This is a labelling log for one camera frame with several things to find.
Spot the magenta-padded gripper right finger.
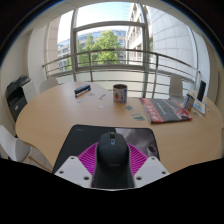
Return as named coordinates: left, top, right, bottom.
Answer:
left=127, top=142, right=170, bottom=188

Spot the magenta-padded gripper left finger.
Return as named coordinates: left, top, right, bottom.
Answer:
left=54, top=142, right=100, bottom=188

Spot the black computer mouse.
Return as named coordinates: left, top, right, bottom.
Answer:
left=92, top=131, right=135, bottom=190

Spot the black cat-print mouse pad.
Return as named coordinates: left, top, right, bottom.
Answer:
left=52, top=124, right=160, bottom=174

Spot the red and grey magazine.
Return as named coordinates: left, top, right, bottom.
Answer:
left=139, top=97, right=193, bottom=125

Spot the white chair with wooden legs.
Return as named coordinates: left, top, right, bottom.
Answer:
left=0, top=124, right=54, bottom=173

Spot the printed white plant pot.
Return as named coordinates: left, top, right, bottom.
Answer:
left=183, top=93, right=196, bottom=112

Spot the printed white can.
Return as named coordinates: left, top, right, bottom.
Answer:
left=112, top=83, right=128, bottom=104

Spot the small black box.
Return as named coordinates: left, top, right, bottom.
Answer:
left=73, top=83, right=92, bottom=98

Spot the black office printer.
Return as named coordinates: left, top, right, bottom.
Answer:
left=4, top=74, right=37, bottom=123

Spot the metal balcony railing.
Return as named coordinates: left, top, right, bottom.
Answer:
left=42, top=48, right=201, bottom=98

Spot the green tree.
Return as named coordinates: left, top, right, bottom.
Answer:
left=78, top=30, right=123, bottom=64

